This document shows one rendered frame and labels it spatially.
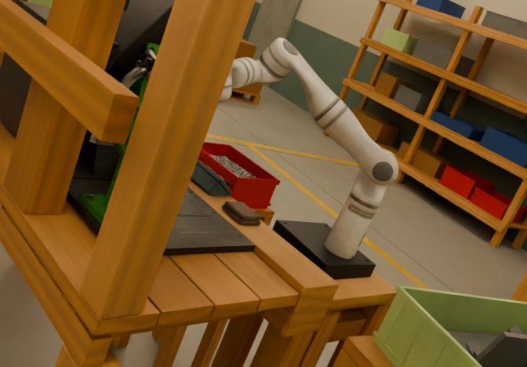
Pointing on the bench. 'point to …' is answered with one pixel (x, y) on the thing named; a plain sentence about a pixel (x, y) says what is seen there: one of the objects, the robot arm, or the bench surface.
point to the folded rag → (241, 213)
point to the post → (140, 276)
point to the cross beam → (67, 74)
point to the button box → (209, 180)
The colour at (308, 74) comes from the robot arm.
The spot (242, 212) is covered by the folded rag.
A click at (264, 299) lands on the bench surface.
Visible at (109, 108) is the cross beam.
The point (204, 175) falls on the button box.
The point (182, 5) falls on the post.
